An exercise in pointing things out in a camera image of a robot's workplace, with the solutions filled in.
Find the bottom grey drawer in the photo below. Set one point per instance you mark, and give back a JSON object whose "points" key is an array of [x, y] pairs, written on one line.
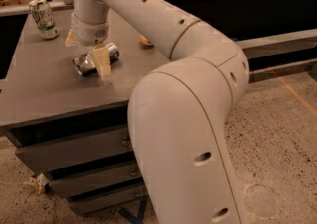
{"points": [[109, 199]]}

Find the middle grey drawer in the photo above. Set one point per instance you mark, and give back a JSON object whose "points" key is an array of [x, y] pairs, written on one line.
{"points": [[96, 179]]}

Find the small orange fruit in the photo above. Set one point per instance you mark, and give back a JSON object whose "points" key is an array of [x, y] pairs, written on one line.
{"points": [[145, 41]]}

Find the crumpled paper scrap on floor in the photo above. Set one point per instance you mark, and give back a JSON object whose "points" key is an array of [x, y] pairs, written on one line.
{"points": [[39, 182]]}

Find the grey drawer cabinet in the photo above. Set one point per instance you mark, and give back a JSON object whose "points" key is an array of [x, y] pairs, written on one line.
{"points": [[44, 98]]}

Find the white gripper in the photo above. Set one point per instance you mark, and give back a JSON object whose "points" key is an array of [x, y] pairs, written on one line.
{"points": [[88, 33]]}

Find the grey drawer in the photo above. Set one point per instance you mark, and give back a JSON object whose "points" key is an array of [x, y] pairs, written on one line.
{"points": [[109, 199], [96, 179], [75, 150]]}

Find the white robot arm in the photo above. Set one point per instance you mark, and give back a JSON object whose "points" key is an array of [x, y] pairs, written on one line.
{"points": [[176, 115]]}

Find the grey metal railing frame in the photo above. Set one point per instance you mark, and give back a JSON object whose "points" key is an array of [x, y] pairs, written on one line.
{"points": [[264, 36]]}

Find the top grey drawer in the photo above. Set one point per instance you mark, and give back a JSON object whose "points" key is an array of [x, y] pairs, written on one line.
{"points": [[75, 150]]}

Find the green white 7up can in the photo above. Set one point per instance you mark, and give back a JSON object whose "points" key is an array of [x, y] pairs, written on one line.
{"points": [[44, 19]]}

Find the crushed silver blue redbull can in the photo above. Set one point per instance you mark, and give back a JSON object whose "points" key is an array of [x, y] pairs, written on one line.
{"points": [[84, 64]]}

